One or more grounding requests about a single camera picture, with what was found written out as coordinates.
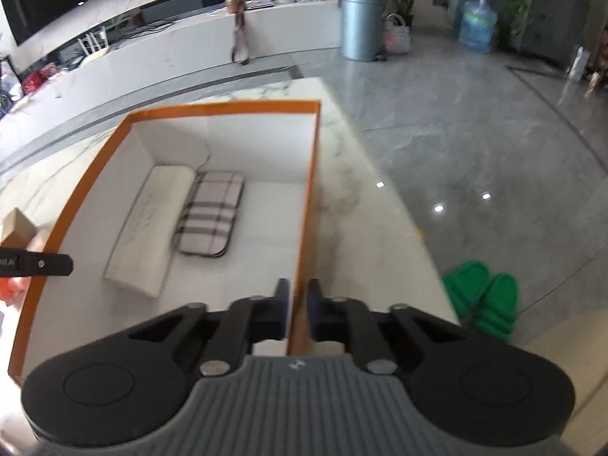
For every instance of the orange storage box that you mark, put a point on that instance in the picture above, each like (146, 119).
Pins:
(266, 228)

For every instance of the red packet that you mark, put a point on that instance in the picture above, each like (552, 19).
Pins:
(12, 292)

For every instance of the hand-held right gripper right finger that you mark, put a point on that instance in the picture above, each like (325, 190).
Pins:
(313, 306)

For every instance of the grey metal trash can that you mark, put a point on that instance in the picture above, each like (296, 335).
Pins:
(362, 23)

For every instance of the red gift box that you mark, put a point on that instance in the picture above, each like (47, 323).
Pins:
(38, 78)

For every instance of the green climbing plant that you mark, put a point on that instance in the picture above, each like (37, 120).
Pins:
(515, 0)

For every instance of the grey cabinet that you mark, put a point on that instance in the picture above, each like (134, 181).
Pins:
(553, 14)

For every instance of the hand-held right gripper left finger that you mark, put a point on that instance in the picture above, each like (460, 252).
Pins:
(282, 301)

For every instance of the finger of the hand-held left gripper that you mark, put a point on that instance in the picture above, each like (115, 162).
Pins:
(52, 265)

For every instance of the green slipper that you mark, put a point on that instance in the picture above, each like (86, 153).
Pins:
(463, 289)
(496, 308)

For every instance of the pink woven basket bag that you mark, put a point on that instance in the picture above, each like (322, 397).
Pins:
(396, 35)

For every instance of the white glasses case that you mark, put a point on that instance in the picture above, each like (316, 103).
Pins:
(142, 232)

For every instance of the brown cardboard box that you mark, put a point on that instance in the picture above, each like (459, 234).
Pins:
(19, 228)

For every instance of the plaid glasses case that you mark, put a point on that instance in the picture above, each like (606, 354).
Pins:
(211, 213)

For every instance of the white router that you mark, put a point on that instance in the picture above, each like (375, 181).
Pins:
(95, 42)

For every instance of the blue water jug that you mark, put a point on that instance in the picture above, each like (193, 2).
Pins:
(477, 28)

